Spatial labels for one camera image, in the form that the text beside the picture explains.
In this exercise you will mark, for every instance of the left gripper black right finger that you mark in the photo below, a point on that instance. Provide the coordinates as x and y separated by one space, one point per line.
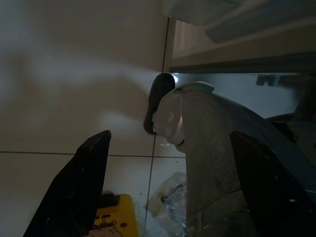
271 192

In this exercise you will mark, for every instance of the clear plastic bag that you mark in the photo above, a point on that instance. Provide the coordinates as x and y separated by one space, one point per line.
170 209

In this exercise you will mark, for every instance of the robot black left foot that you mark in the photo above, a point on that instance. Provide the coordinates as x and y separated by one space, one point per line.
159 93

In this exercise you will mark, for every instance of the yellow cartoon box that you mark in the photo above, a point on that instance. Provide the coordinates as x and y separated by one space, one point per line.
123 217

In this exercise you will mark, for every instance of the steel fridge lower door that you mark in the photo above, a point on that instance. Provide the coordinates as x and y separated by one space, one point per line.
247 54

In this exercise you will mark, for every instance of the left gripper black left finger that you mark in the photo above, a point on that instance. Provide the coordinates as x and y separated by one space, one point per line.
79 187

